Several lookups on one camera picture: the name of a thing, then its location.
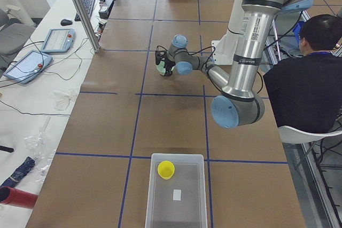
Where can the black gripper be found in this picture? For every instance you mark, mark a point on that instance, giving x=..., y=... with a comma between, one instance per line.
x=169, y=67

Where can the light green bowl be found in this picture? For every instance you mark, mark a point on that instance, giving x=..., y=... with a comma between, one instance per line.
x=161, y=68

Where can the yellow plastic cup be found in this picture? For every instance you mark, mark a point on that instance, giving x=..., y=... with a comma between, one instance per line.
x=166, y=169

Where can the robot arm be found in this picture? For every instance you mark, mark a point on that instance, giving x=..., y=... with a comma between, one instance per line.
x=237, y=104

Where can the clear plastic storage box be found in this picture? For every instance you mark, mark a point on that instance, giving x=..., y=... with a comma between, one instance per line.
x=181, y=200

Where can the black keyboard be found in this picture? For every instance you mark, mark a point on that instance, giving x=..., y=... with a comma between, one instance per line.
x=89, y=6

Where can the white crumpled cloth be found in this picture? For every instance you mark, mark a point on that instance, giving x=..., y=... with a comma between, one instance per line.
x=63, y=98

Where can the blue teach pendant far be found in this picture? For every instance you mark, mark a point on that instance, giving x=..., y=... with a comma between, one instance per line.
x=58, y=40

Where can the blue teach pendant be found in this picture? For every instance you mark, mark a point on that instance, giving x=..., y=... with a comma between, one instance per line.
x=28, y=67
x=58, y=40

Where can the black computer mouse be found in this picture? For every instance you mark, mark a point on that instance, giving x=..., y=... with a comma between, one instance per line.
x=66, y=22

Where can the blue storage bin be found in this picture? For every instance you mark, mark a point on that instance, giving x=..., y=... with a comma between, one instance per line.
x=296, y=31

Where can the white chair seat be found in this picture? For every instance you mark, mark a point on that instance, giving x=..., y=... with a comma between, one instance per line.
x=292, y=135

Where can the seated person in black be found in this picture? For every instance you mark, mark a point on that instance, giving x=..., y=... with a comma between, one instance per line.
x=305, y=93

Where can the blue teach pendant near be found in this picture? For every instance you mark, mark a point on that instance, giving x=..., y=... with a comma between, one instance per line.
x=28, y=67

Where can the clear plastic bag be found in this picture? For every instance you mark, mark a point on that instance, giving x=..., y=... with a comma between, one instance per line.
x=42, y=153

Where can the grey office chair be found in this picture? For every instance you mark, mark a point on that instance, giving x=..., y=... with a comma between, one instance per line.
x=13, y=38

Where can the dark blue folded umbrella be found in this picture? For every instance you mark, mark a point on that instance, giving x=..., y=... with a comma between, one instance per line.
x=20, y=173

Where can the red cylinder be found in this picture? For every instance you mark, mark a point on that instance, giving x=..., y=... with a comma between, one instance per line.
x=18, y=198

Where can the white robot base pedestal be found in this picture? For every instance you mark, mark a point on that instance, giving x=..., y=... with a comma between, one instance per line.
x=225, y=48

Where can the aluminium frame post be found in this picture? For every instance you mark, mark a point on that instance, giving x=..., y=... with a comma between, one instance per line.
x=85, y=20

